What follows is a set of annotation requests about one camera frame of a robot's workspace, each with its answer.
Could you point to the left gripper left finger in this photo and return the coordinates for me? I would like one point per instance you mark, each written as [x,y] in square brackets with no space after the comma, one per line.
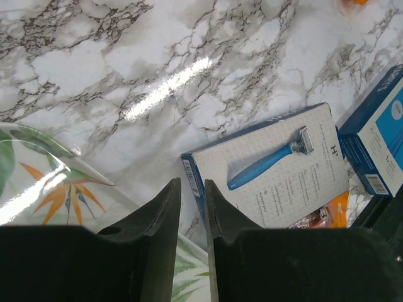
[131,260]

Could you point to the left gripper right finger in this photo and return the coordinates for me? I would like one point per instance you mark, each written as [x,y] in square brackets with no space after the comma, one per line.
[250,263]

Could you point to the white Harrys razor box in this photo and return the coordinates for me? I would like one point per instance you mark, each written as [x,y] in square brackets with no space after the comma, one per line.
[275,172]

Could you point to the orange razor bag front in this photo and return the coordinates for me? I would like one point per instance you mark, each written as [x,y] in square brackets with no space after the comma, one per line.
[331,215]

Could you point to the orange razor bag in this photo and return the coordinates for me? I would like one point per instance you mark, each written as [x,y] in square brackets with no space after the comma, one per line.
[359,2]
[331,215]

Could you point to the floral serving tray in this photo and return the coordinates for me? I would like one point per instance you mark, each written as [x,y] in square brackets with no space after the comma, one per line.
[45,184]

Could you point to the blue Harrys razor box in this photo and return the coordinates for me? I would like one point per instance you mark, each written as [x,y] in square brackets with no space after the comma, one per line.
[372,136]

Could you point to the orange razor bag right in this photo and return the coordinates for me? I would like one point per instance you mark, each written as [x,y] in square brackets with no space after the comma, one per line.
[359,2]

